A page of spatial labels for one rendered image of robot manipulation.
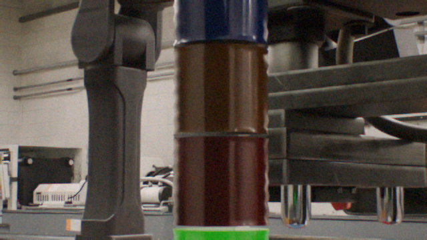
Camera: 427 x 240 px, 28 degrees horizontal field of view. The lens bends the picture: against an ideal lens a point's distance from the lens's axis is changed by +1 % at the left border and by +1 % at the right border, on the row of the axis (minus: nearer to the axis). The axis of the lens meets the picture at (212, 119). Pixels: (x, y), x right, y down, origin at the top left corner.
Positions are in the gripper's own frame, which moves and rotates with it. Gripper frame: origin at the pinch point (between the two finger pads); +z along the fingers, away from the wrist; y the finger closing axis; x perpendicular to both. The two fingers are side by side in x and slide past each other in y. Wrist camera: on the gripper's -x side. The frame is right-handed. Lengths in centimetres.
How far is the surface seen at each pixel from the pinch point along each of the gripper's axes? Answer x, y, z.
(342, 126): -12.0, -17.8, -6.0
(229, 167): -23, -47, -4
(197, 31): -23, -47, -9
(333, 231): 278, 458, 39
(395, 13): -16.7, -14.9, -13.1
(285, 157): -12.9, -27.6, -4.4
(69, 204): 624, 526, -31
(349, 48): -10.0, -9.9, -12.5
